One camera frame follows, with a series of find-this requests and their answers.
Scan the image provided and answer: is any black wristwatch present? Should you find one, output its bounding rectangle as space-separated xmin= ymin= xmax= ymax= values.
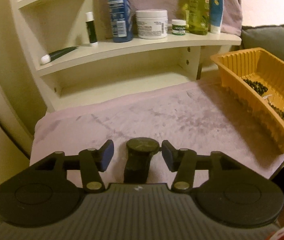
xmin=124 ymin=137 xmax=160 ymax=184

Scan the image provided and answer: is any dark bead necklace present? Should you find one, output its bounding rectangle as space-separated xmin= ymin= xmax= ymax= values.
xmin=242 ymin=77 xmax=269 ymax=97

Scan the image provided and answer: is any orange plastic tray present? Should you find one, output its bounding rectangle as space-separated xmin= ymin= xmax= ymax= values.
xmin=211 ymin=48 xmax=284 ymax=153

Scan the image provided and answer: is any dark green tube white cap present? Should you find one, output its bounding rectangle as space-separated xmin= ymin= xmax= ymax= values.
xmin=40 ymin=47 xmax=78 ymax=65

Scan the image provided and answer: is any grey cushion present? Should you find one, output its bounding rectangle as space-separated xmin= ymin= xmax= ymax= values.
xmin=241 ymin=24 xmax=284 ymax=61

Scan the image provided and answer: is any small green-label jar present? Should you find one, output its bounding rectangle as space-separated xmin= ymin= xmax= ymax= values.
xmin=171 ymin=19 xmax=186 ymax=36

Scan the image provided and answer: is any cream wooden shelf unit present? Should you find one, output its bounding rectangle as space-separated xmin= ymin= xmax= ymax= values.
xmin=8 ymin=0 xmax=241 ymax=112

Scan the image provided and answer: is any black white lip balm stick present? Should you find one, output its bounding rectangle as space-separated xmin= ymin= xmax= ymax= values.
xmin=86 ymin=11 xmax=98 ymax=47

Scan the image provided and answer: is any white cream jar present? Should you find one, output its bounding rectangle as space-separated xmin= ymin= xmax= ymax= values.
xmin=135 ymin=9 xmax=168 ymax=40

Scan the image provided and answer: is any green olive spray bottle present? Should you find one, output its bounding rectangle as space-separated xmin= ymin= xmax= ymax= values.
xmin=188 ymin=0 xmax=209 ymax=35

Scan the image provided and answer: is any blue white cream tube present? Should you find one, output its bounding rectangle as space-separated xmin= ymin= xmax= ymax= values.
xmin=210 ymin=0 xmax=224 ymax=34

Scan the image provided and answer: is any blue spray bottle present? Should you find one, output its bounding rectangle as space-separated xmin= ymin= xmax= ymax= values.
xmin=108 ymin=0 xmax=133 ymax=43

